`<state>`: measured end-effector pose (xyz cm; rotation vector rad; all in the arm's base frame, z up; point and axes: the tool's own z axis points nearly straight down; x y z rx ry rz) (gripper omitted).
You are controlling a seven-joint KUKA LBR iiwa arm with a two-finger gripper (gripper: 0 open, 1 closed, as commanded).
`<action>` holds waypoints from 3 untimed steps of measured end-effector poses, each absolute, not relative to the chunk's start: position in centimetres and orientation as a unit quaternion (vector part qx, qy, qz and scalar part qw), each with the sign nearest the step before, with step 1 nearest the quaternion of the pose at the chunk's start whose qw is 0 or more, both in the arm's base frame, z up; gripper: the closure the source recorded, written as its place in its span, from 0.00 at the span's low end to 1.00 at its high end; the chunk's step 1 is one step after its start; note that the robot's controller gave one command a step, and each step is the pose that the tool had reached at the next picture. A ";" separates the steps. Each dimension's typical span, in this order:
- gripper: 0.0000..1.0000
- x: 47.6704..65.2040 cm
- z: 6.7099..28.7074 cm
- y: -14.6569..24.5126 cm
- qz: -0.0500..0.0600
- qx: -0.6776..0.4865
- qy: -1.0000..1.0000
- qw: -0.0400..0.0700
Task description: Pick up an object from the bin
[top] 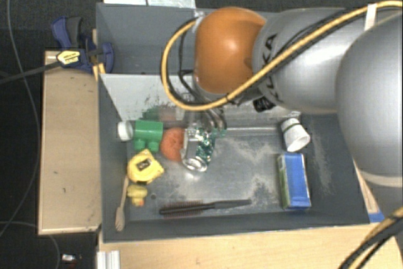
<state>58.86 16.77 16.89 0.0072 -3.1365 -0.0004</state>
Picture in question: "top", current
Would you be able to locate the yellow tape measure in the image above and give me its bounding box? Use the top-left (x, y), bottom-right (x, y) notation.
top-left (126, 149), bottom-right (166, 185)

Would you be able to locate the pale wood board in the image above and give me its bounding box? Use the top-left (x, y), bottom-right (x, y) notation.
top-left (37, 50), bottom-right (103, 236)

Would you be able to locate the yellow rubber duck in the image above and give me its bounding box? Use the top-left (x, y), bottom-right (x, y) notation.
top-left (126, 183), bottom-right (149, 207)

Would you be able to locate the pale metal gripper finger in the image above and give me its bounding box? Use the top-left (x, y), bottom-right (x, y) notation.
top-left (185, 129), bottom-right (198, 152)

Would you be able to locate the black cylinder on white bracket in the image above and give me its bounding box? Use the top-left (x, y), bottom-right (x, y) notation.
top-left (253, 95), bottom-right (275, 113)

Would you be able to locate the silver and green can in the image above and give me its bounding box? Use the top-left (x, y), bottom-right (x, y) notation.
top-left (181, 137), bottom-right (218, 173)

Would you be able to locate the grey metal bin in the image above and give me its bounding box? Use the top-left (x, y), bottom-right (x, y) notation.
top-left (95, 2), bottom-right (371, 243)

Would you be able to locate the blue and green box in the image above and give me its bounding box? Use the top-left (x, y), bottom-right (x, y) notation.
top-left (276, 152), bottom-right (313, 210)

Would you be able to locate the green toy block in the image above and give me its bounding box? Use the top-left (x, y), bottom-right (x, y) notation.
top-left (133, 119), bottom-right (165, 152)

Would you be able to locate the beige wooden fork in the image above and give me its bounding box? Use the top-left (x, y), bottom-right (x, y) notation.
top-left (114, 175), bottom-right (130, 232)

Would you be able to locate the orange round sponge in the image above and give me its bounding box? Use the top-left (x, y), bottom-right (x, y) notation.
top-left (160, 127), bottom-right (187, 163)

